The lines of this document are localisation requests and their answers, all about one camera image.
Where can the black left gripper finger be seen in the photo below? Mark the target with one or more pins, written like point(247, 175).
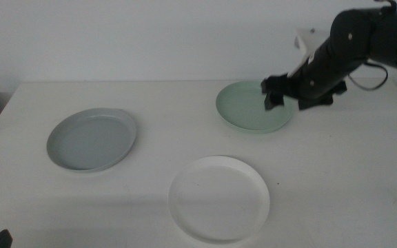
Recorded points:
point(2, 240)

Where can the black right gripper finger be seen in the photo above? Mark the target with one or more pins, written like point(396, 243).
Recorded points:
point(274, 100)
point(315, 102)

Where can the pale green shallow bowl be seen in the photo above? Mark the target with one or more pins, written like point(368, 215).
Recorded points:
point(243, 110)

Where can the white shallow bowl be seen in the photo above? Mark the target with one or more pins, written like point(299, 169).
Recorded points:
point(219, 199)

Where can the grey shallow bowl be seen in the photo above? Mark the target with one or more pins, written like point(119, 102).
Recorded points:
point(91, 141)

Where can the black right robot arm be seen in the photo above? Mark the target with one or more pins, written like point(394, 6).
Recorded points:
point(357, 31)

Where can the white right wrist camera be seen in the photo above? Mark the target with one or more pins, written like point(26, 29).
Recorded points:
point(305, 43)

